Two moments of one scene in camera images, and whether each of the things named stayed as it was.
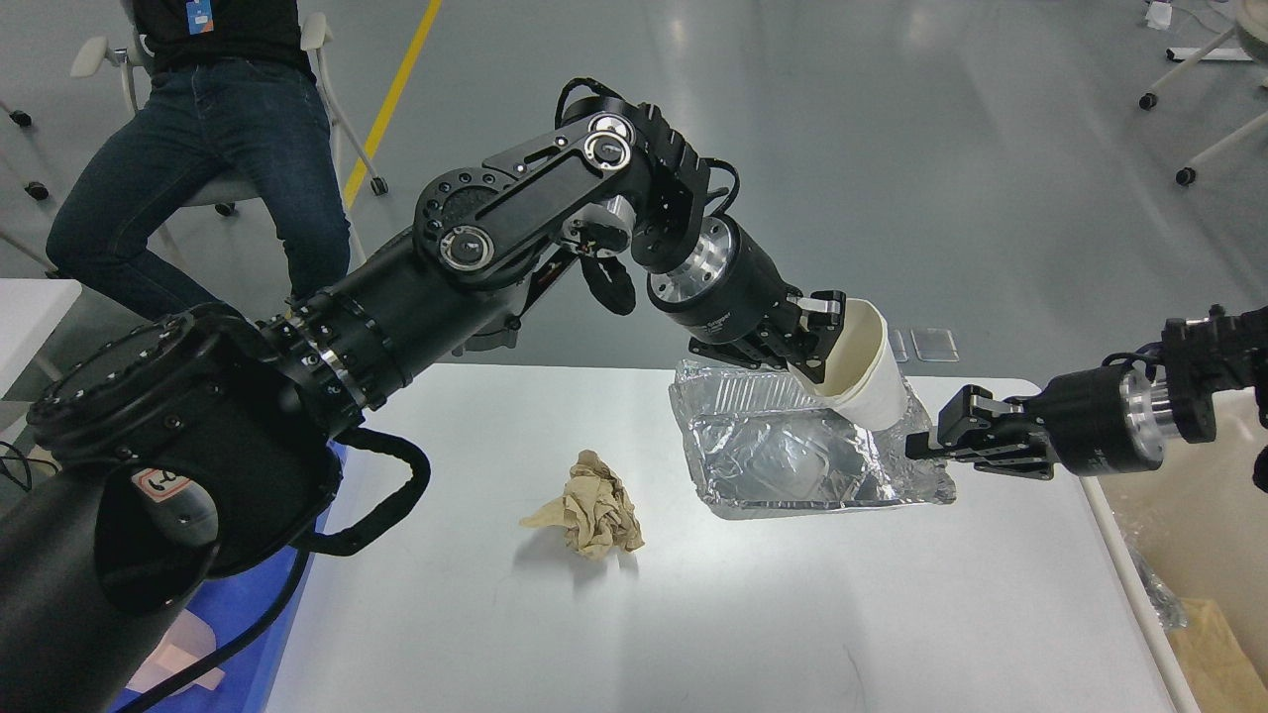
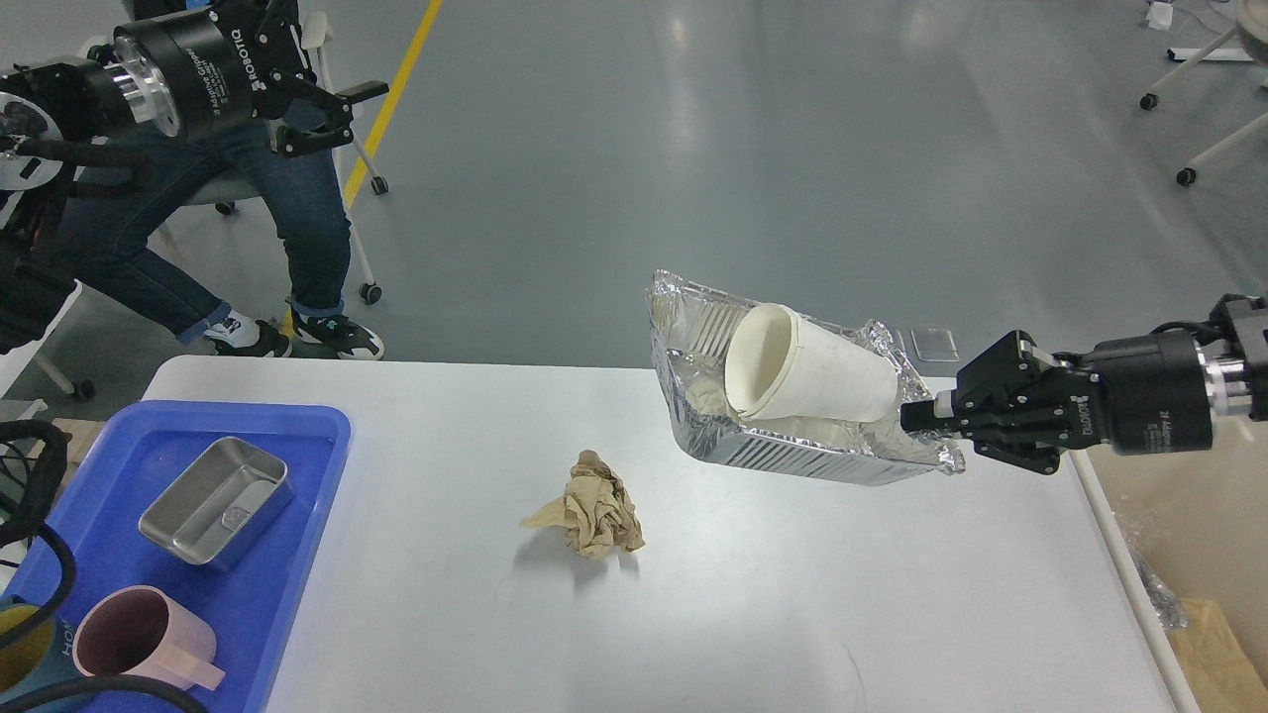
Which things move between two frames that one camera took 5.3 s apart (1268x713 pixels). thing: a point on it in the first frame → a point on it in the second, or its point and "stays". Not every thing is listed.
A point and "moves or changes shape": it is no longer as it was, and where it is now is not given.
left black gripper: (732, 297) → (203, 66)
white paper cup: (863, 379) moves or changes shape
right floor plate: (935, 345) stays
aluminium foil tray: (764, 444) moves or changes shape
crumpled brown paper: (595, 512) stays
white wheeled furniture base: (1252, 25) stays
